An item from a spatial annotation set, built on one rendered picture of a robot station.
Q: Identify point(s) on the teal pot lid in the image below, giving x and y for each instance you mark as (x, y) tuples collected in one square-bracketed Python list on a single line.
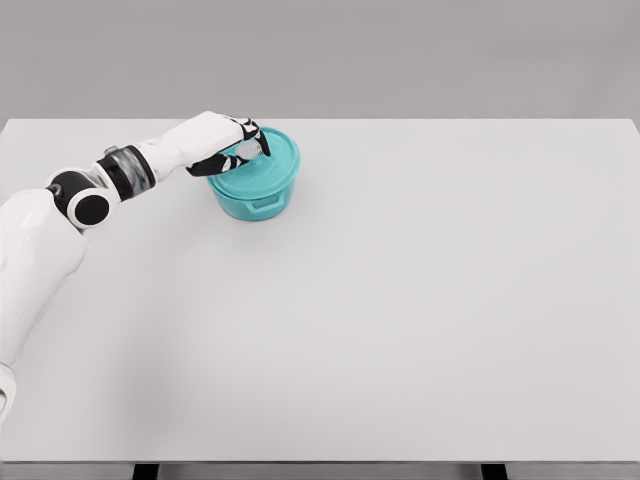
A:
[(272, 162)]

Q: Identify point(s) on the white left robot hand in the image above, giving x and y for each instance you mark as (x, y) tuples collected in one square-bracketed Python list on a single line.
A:
[(212, 131)]

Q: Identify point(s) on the teal pot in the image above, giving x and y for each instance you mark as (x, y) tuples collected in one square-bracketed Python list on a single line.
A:
[(250, 202)]

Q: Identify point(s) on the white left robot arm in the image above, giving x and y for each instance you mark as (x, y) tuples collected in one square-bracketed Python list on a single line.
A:
[(45, 235)]

